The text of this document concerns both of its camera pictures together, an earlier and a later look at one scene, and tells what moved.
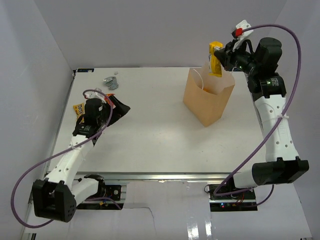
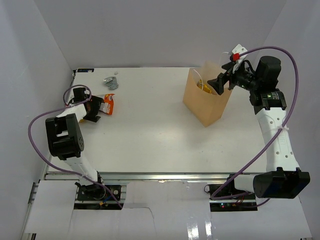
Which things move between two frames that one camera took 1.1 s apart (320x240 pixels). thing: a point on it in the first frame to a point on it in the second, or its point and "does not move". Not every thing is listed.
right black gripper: (226, 56) to (218, 83)
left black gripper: (120, 110) to (96, 102)
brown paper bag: (206, 96) does not move
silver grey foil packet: (111, 82) does not move
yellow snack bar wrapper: (215, 67) to (205, 88)
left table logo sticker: (85, 70) does not move
